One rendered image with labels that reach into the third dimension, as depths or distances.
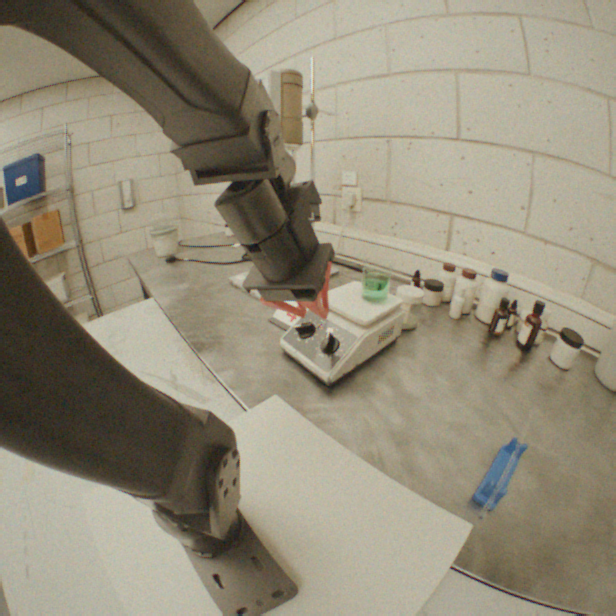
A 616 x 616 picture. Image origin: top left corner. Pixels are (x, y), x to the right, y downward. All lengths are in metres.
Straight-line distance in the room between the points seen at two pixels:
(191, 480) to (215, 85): 0.21
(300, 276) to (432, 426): 0.27
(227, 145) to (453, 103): 0.73
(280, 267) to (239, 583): 0.31
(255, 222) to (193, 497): 0.21
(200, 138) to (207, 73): 0.06
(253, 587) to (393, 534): 0.14
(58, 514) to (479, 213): 1.04
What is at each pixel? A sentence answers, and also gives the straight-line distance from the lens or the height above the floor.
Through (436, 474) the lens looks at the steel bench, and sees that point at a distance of 0.35.
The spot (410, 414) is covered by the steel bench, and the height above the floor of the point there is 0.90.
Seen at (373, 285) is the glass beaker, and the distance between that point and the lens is 0.43.
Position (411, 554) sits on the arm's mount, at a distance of 0.29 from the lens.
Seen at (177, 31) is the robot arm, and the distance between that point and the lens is 0.15.
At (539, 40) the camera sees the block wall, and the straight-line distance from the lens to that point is 0.94.
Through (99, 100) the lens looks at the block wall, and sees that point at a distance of 2.79.
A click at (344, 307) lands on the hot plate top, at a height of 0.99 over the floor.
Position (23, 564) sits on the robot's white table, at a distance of 0.46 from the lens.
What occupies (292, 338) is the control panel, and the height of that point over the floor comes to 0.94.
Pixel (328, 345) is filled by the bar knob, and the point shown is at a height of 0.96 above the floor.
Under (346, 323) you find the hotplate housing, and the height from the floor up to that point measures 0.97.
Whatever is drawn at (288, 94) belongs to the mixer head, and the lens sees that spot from 0.75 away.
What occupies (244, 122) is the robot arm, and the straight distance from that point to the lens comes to 0.18.
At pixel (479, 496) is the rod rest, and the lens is 0.35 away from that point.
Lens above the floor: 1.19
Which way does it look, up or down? 28 degrees down
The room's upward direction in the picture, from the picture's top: straight up
